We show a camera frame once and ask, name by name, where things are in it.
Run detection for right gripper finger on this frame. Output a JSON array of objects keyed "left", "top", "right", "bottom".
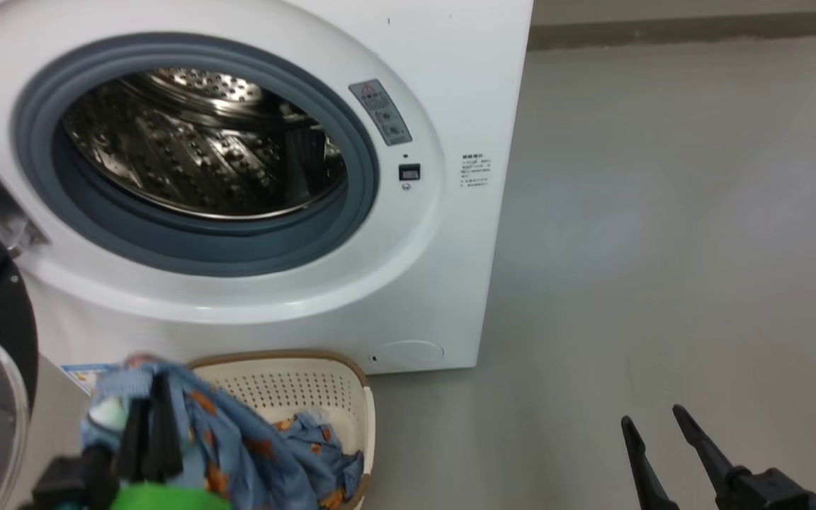
[
  {"left": 620, "top": 416, "right": 681, "bottom": 510},
  {"left": 672, "top": 404, "right": 742, "bottom": 507}
]

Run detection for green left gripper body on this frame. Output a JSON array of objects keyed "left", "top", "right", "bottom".
[{"left": 109, "top": 480, "right": 232, "bottom": 510}]

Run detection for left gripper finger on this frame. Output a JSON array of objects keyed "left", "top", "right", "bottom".
[
  {"left": 142, "top": 372, "right": 183, "bottom": 482},
  {"left": 116, "top": 398, "right": 150, "bottom": 482}
]

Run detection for blue patterned clothes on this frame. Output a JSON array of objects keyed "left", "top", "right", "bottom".
[{"left": 81, "top": 354, "right": 366, "bottom": 510}]

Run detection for cream perforated laundry basket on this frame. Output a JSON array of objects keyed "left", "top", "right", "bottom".
[{"left": 187, "top": 350, "right": 377, "bottom": 510}]

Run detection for grey rubber door gasket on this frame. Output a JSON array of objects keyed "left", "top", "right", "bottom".
[{"left": 11, "top": 32, "right": 380, "bottom": 278}]

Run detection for steel washing machine drum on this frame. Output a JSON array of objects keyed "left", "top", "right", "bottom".
[{"left": 61, "top": 67, "right": 349, "bottom": 220}]

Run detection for white front-load washing machine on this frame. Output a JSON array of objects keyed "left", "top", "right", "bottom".
[{"left": 0, "top": 0, "right": 535, "bottom": 376}]

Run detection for blue energy label sticker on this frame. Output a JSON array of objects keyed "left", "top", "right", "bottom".
[{"left": 61, "top": 363, "right": 122, "bottom": 395}]

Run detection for round white filter cover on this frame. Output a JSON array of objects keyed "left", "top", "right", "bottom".
[{"left": 369, "top": 340, "right": 446, "bottom": 369}]

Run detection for grey warning sticker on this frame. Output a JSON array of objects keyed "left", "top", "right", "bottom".
[{"left": 348, "top": 79, "right": 413, "bottom": 147}]

